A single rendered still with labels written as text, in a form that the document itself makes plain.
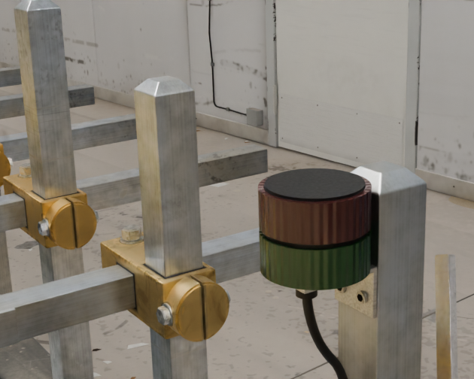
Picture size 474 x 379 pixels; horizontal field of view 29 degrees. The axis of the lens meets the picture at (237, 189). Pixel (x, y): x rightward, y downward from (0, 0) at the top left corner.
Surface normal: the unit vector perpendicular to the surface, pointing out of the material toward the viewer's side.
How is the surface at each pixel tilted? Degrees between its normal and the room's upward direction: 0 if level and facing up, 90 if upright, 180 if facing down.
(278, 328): 0
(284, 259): 90
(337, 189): 0
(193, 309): 90
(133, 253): 0
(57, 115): 90
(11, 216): 90
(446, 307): 76
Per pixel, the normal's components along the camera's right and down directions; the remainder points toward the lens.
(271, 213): -0.80, 0.21
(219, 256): 0.54, 0.24
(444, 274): -0.87, -0.07
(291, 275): -0.47, 0.29
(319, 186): -0.04, -0.95
